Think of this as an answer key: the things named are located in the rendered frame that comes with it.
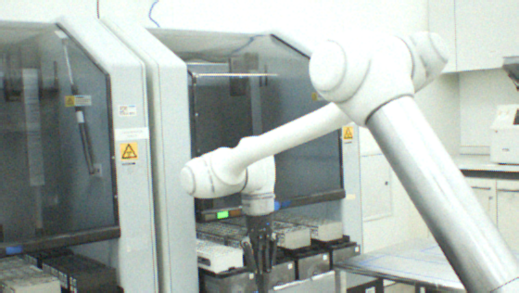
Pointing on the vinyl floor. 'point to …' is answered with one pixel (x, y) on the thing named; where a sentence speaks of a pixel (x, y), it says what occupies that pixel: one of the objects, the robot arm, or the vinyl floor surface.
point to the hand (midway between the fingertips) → (262, 285)
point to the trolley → (404, 266)
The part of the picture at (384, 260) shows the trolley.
